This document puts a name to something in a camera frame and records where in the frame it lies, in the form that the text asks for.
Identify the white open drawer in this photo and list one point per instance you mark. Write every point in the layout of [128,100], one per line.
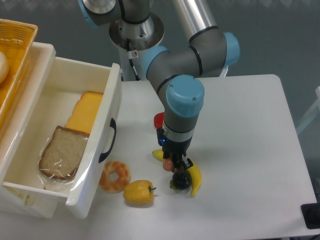
[66,82]

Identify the white drawer cabinet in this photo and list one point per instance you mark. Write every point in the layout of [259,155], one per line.
[38,64]

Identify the white bun in basket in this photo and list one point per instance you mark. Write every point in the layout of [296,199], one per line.
[4,67]

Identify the orange toast slice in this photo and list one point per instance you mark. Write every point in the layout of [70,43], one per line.
[84,112]

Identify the yellow banana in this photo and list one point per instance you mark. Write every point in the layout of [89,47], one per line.
[194,171]

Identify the yellow woven basket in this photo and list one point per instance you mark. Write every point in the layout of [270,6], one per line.
[16,39]

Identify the black device at edge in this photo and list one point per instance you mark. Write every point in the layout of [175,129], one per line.
[311,215]

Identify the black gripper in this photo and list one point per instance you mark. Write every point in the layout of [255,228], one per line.
[174,146]

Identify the black drawer handle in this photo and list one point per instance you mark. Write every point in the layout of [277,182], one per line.
[110,141]

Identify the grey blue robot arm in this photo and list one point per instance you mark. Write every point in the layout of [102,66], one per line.
[173,76]

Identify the dark green round fruit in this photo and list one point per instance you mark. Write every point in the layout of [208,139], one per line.
[181,180]

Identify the brown egg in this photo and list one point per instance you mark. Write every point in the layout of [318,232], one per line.
[167,165]

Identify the red bell pepper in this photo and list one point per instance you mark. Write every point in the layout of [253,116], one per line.
[158,120]

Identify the brown wrapped bread slice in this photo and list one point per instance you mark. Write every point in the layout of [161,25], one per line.
[62,156]

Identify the white frame at right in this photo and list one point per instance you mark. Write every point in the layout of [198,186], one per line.
[311,113]

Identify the glazed donut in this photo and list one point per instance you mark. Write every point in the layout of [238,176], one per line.
[115,176]

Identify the yellow bell pepper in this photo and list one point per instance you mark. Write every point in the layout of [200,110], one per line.
[139,192]

